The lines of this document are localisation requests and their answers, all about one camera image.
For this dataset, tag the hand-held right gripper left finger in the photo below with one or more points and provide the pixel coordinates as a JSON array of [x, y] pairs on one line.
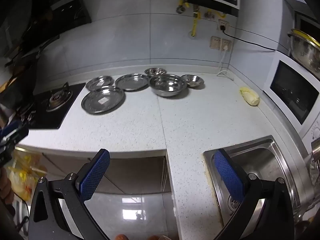
[[96, 173]]

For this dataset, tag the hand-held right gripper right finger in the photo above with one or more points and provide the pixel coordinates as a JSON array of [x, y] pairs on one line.
[[228, 175]]

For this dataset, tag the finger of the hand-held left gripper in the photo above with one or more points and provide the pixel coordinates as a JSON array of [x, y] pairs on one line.
[[11, 129]]

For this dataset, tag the small steel bowl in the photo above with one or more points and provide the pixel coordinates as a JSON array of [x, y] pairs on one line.
[[192, 80], [155, 71]]

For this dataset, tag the large steel bowl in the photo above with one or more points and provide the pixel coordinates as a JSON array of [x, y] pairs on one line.
[[168, 83]]

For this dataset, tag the person's left hand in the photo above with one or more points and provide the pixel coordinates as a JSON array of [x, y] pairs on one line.
[[4, 187]]

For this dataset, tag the yellow plastic bag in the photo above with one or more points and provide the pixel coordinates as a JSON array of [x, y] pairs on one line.
[[20, 180]]

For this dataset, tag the steel sink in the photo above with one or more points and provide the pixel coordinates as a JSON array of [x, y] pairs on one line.
[[262, 165]]

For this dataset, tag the black gas stove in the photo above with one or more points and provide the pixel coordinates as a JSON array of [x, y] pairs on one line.
[[55, 110]]

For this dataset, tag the black pan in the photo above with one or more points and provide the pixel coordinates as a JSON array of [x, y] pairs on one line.
[[25, 80]]

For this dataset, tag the large steel plate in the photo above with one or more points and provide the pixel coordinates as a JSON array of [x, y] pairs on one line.
[[103, 100]]

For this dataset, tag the steel faucet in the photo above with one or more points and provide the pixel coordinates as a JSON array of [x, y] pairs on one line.
[[315, 151]]

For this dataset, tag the small steel plate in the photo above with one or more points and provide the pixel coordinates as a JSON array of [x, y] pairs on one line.
[[98, 82]]

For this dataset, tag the medium steel plate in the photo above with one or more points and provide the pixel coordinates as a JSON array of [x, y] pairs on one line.
[[131, 82]]

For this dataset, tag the white microwave oven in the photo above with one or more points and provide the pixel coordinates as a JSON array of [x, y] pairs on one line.
[[292, 92]]

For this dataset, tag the black range hood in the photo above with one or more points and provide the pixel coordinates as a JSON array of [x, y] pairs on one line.
[[70, 7]]

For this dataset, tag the metal pipe valve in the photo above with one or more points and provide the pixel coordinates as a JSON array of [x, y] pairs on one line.
[[209, 15], [180, 9]]

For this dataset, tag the wall outlet with white plug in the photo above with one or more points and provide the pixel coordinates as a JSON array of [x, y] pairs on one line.
[[228, 42]]

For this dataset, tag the beige wall outlet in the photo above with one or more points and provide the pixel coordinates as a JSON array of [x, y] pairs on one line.
[[215, 42]]

